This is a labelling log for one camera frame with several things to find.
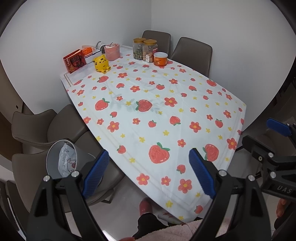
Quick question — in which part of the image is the white printed plastic bag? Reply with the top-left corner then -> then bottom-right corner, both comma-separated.
58,143 -> 77,177

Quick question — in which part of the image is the grey metal trash bin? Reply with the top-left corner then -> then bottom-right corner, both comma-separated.
46,139 -> 109,186

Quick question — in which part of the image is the right hand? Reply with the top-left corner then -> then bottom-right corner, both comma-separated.
276,198 -> 288,218

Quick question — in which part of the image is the pink slipper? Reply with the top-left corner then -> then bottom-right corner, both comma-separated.
139,198 -> 152,216

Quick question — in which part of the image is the pink fluffy clothing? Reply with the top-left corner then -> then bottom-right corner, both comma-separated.
138,218 -> 228,241

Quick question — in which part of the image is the grey chair left near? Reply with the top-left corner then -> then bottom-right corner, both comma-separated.
5,131 -> 127,214

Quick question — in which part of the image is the grey chair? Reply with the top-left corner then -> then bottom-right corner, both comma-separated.
5,131 -> 127,214
11,104 -> 88,151
142,30 -> 171,55
171,37 -> 213,77

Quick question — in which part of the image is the grey chair left far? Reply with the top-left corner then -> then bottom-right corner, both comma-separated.
11,104 -> 88,151

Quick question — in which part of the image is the floral strawberry tablecloth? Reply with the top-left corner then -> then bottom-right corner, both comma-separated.
63,54 -> 246,222

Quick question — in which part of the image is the yellow tiger toy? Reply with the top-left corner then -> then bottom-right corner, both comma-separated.
93,54 -> 111,74

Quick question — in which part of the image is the grey chair right near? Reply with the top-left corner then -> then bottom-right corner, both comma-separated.
171,37 -> 213,77

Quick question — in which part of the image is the red gift box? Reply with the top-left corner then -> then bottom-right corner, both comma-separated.
63,49 -> 86,73

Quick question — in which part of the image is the orange white small box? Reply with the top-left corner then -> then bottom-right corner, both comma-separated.
81,45 -> 102,64

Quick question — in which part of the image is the orange snack tub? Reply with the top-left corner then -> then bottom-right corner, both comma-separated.
153,52 -> 168,67

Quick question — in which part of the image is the pink round box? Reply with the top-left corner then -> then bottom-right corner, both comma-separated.
104,43 -> 120,61

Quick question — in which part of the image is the clear jar rear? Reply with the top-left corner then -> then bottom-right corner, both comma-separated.
133,38 -> 146,60

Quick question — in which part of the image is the clear jar red label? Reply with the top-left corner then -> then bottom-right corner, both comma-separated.
142,39 -> 158,63

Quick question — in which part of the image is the grey chair right far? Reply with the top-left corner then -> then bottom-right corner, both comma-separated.
142,30 -> 171,55

